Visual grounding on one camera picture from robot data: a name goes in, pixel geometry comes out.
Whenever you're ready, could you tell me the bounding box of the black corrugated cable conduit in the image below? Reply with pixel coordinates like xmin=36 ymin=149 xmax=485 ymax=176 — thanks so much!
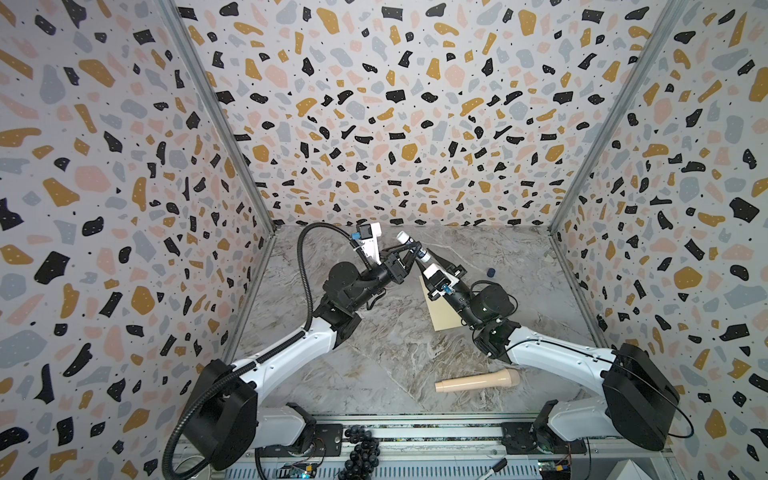
xmin=160 ymin=222 xmax=361 ymax=480

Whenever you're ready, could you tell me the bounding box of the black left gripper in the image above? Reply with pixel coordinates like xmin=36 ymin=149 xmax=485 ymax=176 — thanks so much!
xmin=347 ymin=242 xmax=417 ymax=314

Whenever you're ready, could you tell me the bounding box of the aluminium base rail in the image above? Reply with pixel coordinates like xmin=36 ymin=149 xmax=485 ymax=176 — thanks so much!
xmin=197 ymin=413 xmax=684 ymax=479

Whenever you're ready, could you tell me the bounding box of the aluminium corner post left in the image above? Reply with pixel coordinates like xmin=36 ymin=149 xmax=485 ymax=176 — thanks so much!
xmin=156 ymin=0 xmax=276 ymax=237

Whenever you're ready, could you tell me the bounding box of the black marker pen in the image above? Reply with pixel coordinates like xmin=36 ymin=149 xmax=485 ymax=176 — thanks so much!
xmin=476 ymin=458 xmax=508 ymax=480

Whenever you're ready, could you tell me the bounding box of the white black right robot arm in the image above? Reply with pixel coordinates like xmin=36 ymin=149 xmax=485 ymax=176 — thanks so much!
xmin=419 ymin=256 xmax=680 ymax=451

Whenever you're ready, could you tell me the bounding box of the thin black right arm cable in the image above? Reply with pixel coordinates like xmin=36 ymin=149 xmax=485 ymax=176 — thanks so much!
xmin=506 ymin=338 xmax=696 ymax=440

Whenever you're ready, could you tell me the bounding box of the cream paper envelope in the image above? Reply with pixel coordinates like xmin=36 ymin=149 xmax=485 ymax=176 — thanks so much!
xmin=419 ymin=277 xmax=463 ymax=332

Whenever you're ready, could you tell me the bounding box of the blue white glue stick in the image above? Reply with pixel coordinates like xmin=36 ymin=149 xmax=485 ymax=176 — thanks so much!
xmin=396 ymin=231 xmax=433 ymax=267

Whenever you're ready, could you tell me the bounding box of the aluminium corner post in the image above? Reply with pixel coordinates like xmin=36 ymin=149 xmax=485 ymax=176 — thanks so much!
xmin=156 ymin=0 xmax=276 ymax=237
xmin=547 ymin=0 xmax=687 ymax=238

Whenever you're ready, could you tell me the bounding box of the aluminium corner post right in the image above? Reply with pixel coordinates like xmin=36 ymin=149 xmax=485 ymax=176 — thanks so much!
xmin=547 ymin=0 xmax=687 ymax=238

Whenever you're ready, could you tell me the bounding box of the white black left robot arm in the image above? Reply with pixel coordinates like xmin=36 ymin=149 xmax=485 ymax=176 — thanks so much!
xmin=161 ymin=241 xmax=421 ymax=479

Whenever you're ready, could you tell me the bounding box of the beige toy microphone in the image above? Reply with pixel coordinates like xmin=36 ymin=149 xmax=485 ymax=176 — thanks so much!
xmin=434 ymin=369 xmax=521 ymax=393

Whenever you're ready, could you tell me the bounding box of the black bead cluster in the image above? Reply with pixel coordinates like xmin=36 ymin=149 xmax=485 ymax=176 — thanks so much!
xmin=336 ymin=425 xmax=381 ymax=480

